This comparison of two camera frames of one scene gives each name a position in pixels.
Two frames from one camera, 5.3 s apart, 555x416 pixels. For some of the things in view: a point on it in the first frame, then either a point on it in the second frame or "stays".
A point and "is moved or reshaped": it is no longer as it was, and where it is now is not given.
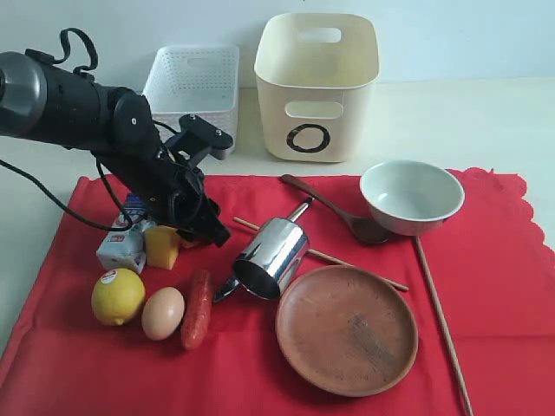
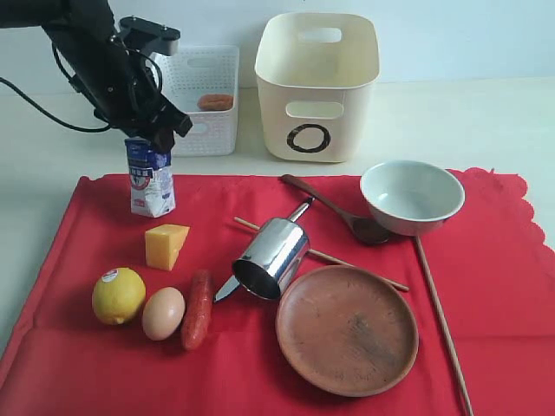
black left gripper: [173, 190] -> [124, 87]
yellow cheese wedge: [162, 245] stays
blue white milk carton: [126, 249] is moved or reshaped
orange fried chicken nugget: [189, 244] -> [215, 102]
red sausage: [196, 324] stays
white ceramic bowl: [411, 198] stays
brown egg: [163, 313] stays
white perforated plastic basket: [195, 80] stays
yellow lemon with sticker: [118, 296] stays
